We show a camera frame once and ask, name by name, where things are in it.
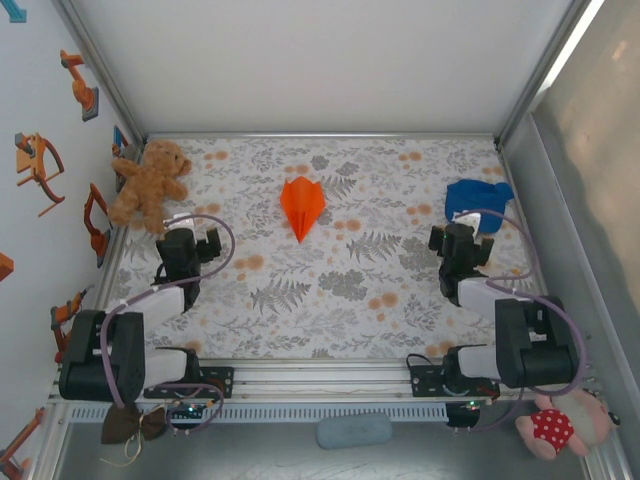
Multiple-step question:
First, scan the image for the orange paper sheet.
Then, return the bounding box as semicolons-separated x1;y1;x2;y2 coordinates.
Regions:
278;175;327;245

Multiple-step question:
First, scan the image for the blue cloth bag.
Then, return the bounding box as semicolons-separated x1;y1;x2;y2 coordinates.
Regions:
444;178;515;235

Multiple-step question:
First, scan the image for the brown teddy bear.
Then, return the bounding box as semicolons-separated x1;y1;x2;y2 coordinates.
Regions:
107;139;193;235

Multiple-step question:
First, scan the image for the floral tablecloth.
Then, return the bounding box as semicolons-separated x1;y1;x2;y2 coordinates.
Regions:
94;137;566;360

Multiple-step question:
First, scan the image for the pink polka-dot plush doll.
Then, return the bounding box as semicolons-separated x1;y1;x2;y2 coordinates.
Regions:
514;388;622;461

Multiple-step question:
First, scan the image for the grey-blue cushion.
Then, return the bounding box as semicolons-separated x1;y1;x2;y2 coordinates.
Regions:
316;412;394;450

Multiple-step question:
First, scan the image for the thin black cable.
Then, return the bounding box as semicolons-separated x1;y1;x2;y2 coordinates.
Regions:
406;353;444;384

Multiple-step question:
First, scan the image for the blue and orange wall sticker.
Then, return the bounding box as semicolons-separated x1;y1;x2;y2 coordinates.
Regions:
110;124;132;194

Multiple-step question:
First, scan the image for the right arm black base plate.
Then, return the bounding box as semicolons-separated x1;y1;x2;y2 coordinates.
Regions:
408;364;501;399

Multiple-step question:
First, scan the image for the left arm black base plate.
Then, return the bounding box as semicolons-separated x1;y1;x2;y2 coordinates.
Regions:
192;366;236;400

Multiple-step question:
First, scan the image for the orange chair-shaped wall sticker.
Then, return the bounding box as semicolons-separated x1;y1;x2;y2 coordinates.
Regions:
14;132;66;218

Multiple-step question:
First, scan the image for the brown drawstring pouch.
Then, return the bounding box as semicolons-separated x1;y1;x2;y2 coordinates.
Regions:
99;402;167;469

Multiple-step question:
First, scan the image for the aluminium back rail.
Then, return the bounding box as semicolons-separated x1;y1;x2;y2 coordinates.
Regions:
147;131;501;142

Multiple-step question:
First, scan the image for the aluminium rail frame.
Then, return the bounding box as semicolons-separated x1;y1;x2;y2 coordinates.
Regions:
47;357;599;406

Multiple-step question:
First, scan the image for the white slotted cable duct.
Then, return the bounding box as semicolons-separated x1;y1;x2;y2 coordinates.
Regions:
69;403;449;422

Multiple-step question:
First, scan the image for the aluminium corner post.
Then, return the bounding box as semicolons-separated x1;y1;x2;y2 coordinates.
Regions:
494;0;601;151
52;0;149;146

